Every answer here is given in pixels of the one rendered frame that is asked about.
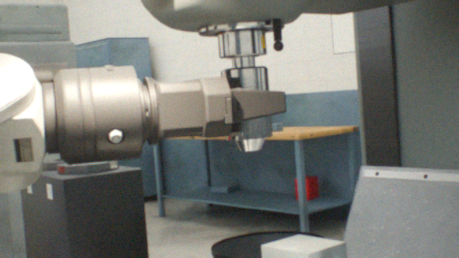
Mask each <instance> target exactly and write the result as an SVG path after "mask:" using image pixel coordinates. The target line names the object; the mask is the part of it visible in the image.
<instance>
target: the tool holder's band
mask: <svg viewBox="0 0 459 258"><path fill-rule="evenodd" d="M220 73H221V77H222V76H225V77H226V78H227V79H230V78H247V77H257V76H268V68H267V67H266V66H246V68H230V69H224V70H222V71H221V72H220Z"/></svg>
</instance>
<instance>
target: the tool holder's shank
mask: <svg viewBox="0 0 459 258"><path fill-rule="evenodd" d="M256 57H259V55H243V56H235V57H228V59H232V68H246V66H256V63H255V58H256Z"/></svg>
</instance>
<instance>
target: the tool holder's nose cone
mask: <svg viewBox="0 0 459 258"><path fill-rule="evenodd" d="M265 139H266V138H265ZM265 139H251V140H240V141H233V142H234V143H235V145H236V146H237V148H238V150H239V151H255V150H260V149H262V146H263V144H264V142H265Z"/></svg>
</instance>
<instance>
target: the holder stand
mask: <svg viewBox="0 0 459 258"><path fill-rule="evenodd" d="M21 198H22V206H23V220H24V228H25V243H26V251H27V258H149V253H148V237H147V228H146V219H145V203H144V194H143V178H142V170H141V169H138V168H132V167H121V166H119V162H118V161H117V168H113V169H112V168H111V165H110V162H97V163H88V164H74V165H67V164H66V163H65V162H64V161H63V160H62V159H61V158H51V159H46V160H43V170H42V173H41V175H40V177H39V178H38V179H37V180H36V181H35V182H34V183H33V184H32V185H30V186H28V187H26V188H25V189H23V190H21Z"/></svg>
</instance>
